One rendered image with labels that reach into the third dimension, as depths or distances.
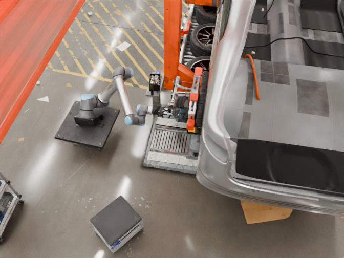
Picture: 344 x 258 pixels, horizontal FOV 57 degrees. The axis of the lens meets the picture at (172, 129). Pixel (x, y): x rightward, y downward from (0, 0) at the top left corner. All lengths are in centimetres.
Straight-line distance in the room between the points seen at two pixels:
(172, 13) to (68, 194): 228
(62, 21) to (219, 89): 180
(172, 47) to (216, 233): 204
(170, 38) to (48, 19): 280
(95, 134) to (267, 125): 196
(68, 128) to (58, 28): 337
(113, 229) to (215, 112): 160
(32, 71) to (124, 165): 340
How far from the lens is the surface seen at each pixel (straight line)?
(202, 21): 533
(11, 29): 70
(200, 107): 308
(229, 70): 245
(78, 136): 391
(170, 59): 362
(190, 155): 380
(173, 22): 333
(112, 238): 322
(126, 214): 329
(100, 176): 391
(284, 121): 327
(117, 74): 343
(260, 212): 379
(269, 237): 371
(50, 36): 66
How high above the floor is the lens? 337
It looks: 53 degrees down
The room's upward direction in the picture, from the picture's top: 2 degrees clockwise
